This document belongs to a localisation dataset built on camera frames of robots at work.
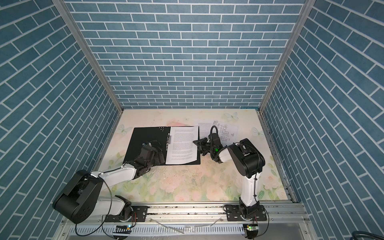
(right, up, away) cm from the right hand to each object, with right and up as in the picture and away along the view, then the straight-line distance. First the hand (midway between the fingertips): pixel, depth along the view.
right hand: (191, 141), depth 95 cm
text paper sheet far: (+9, +7, +13) cm, 17 cm away
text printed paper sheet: (-6, -3, +5) cm, 8 cm away
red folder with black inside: (-25, +2, +10) cm, 27 cm away
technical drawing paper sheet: (+25, +4, +11) cm, 28 cm away
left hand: (-21, -9, -2) cm, 23 cm away
